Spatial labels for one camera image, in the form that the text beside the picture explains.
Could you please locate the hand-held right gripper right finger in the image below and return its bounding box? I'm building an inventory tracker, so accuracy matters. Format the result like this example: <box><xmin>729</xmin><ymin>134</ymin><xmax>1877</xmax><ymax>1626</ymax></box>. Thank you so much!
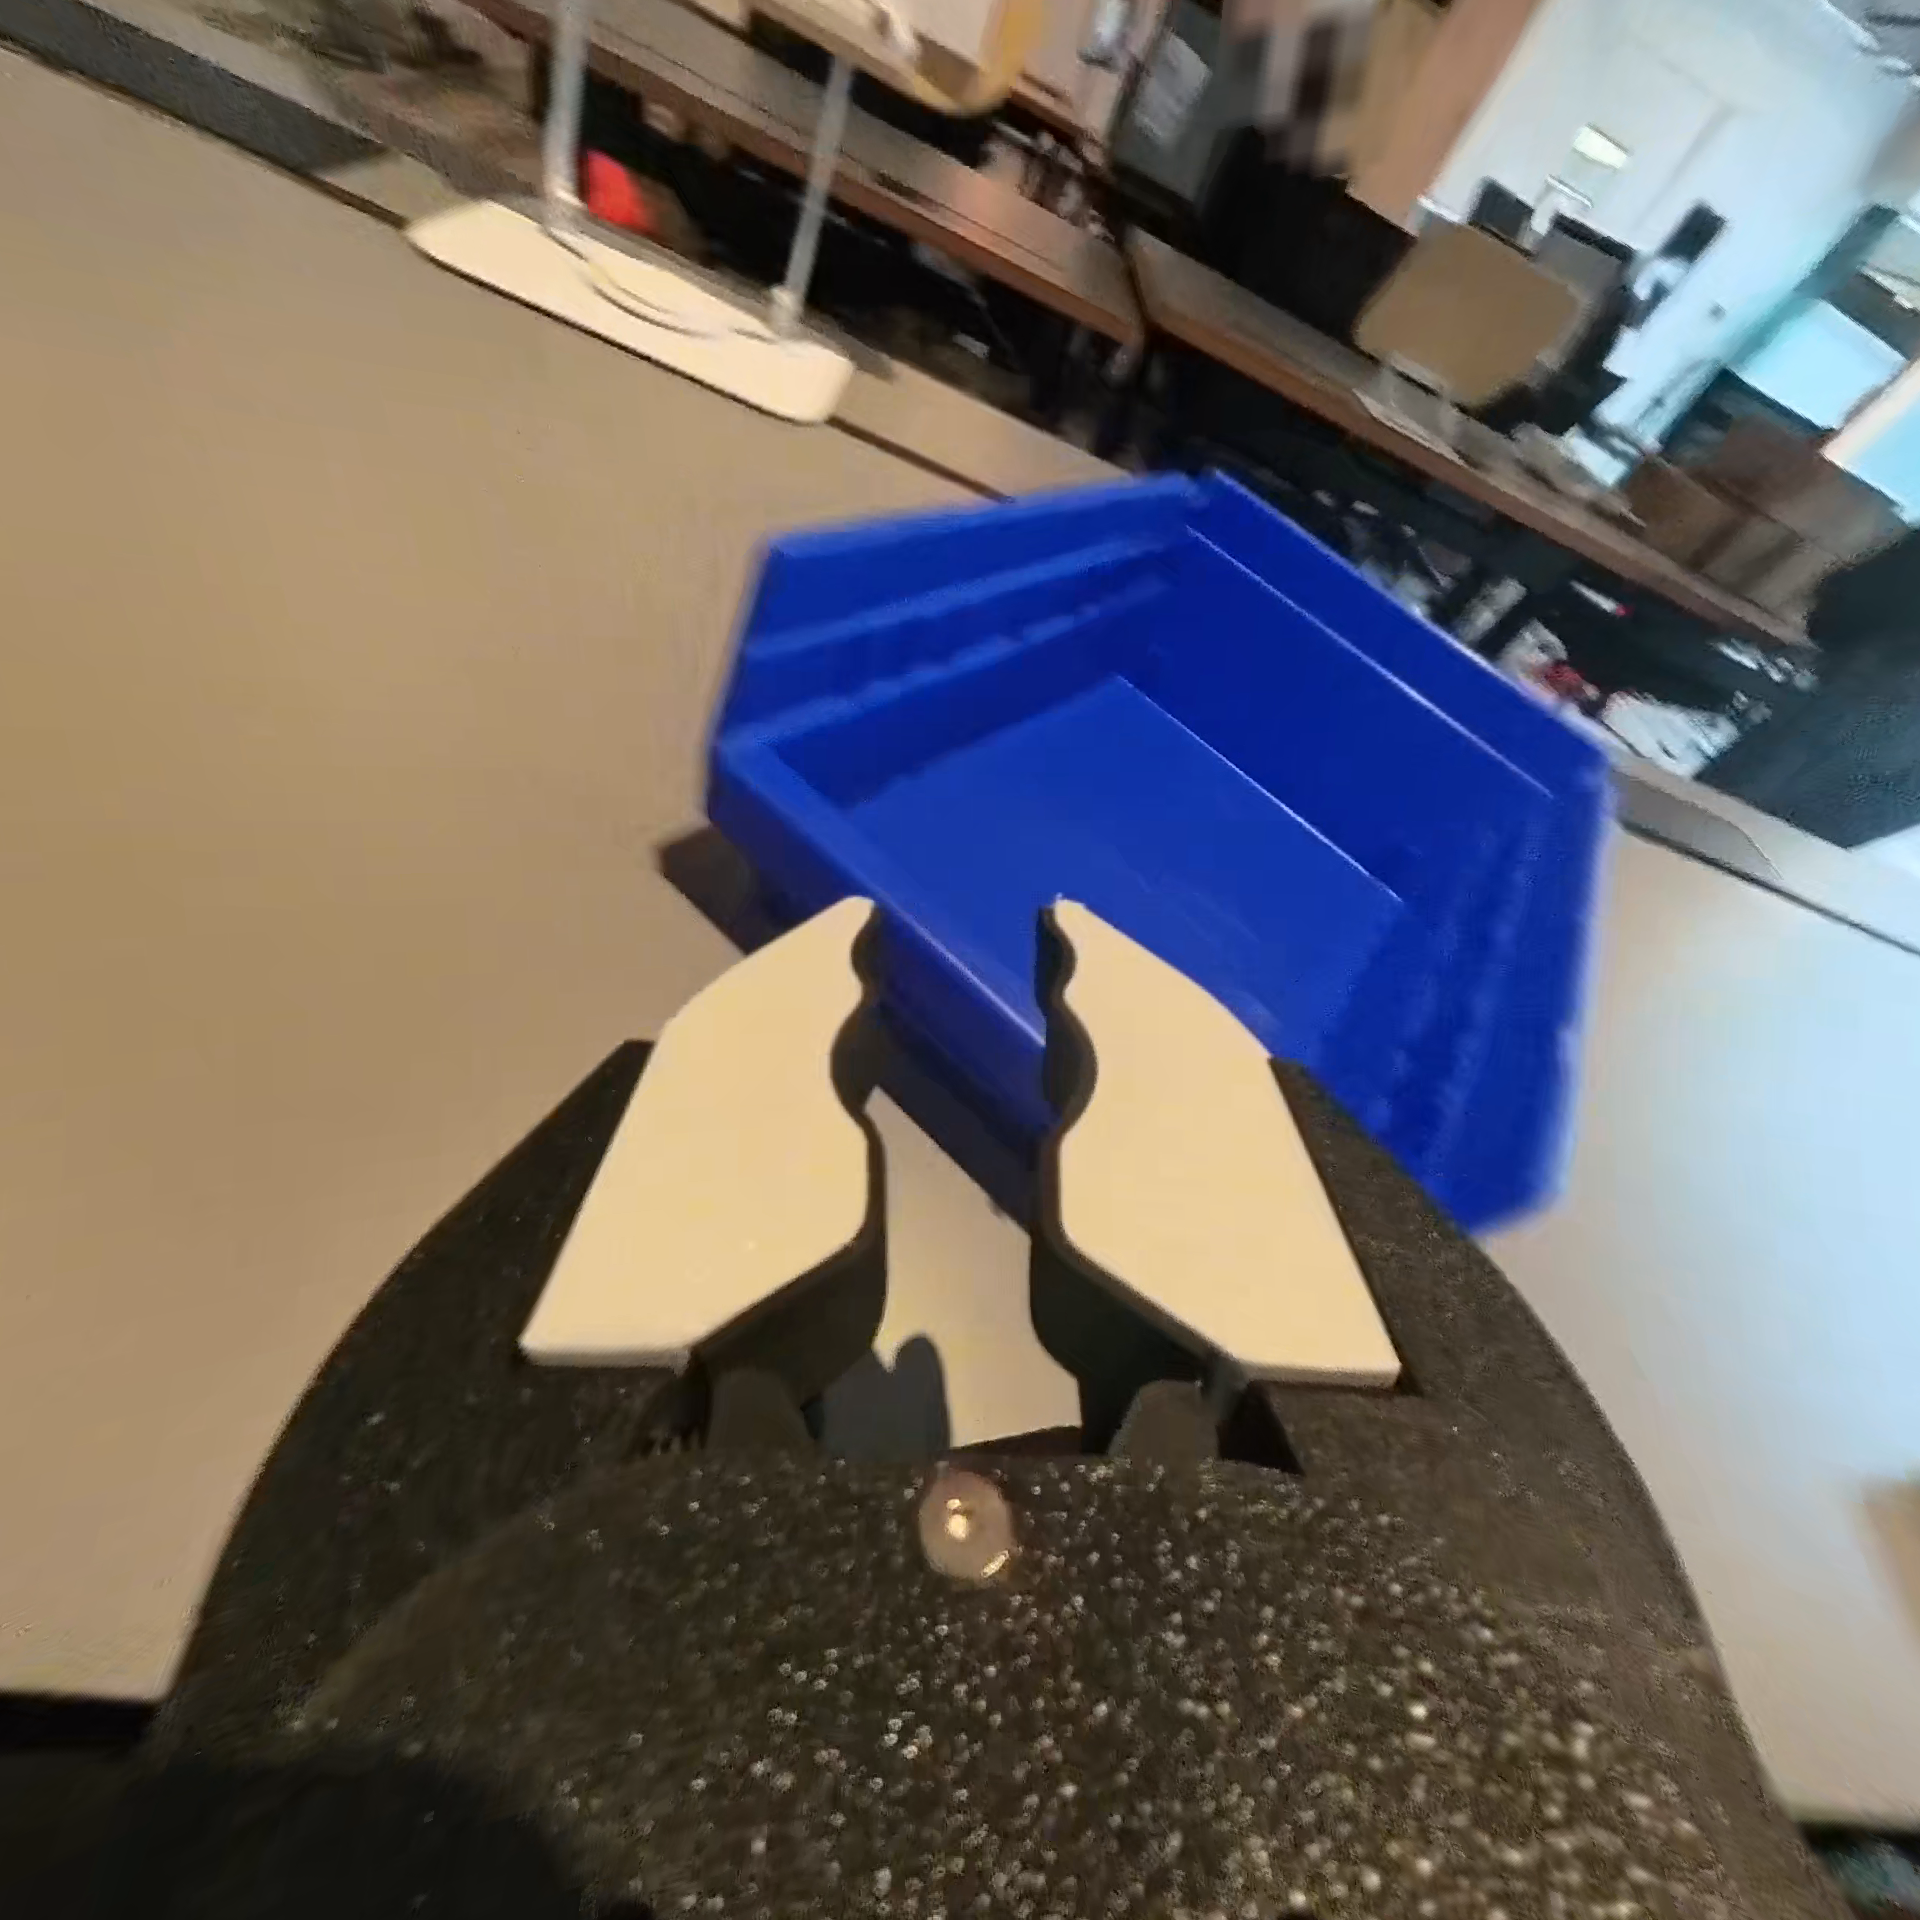
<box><xmin>1032</xmin><ymin>897</ymin><xmax>1403</xmax><ymax>1390</ymax></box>

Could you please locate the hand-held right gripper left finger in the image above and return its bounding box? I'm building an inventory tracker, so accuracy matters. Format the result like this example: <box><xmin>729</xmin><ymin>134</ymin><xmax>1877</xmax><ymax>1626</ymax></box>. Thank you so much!
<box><xmin>517</xmin><ymin>897</ymin><xmax>890</xmax><ymax>1370</ymax></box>

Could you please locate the blue plastic bin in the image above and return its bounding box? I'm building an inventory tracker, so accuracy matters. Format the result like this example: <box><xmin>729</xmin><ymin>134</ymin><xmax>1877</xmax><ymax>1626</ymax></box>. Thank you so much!
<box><xmin>705</xmin><ymin>469</ymin><xmax>1617</xmax><ymax>1241</ymax></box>

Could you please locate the long brown workbench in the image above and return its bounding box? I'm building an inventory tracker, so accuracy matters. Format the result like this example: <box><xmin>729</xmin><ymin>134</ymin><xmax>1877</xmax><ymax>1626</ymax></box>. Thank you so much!
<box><xmin>600</xmin><ymin>0</ymin><xmax>1150</xmax><ymax>347</ymax></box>
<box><xmin>1124</xmin><ymin>224</ymin><xmax>1825</xmax><ymax>650</ymax></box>

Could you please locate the white desk mat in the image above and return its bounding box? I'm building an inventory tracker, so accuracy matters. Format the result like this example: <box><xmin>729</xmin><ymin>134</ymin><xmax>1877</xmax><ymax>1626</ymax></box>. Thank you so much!
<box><xmin>404</xmin><ymin>194</ymin><xmax>859</xmax><ymax>429</ymax></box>

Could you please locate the white clipboard stand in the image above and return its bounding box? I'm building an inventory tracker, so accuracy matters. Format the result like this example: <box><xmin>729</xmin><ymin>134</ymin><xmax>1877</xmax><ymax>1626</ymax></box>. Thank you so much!
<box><xmin>533</xmin><ymin>0</ymin><xmax>859</xmax><ymax>345</ymax></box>

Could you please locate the black desk mat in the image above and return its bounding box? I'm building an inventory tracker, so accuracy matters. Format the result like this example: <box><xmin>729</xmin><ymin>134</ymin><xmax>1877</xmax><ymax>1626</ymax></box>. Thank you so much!
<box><xmin>0</xmin><ymin>0</ymin><xmax>384</xmax><ymax>169</ymax></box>

